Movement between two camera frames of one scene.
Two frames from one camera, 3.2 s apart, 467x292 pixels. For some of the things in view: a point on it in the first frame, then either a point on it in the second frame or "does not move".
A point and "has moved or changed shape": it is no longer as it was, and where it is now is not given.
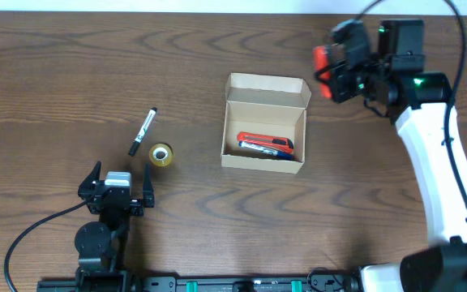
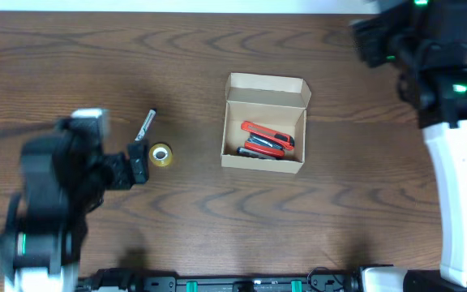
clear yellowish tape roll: x=160 y=154 does not move
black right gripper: x=340 y=92 -> x=376 y=32
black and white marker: x=144 y=130 does not move
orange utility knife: x=271 y=141 has moved or changed shape
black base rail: x=316 y=281 does not move
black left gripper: x=85 y=191 -> x=126 y=171
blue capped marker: x=267 y=151 -> x=251 y=153
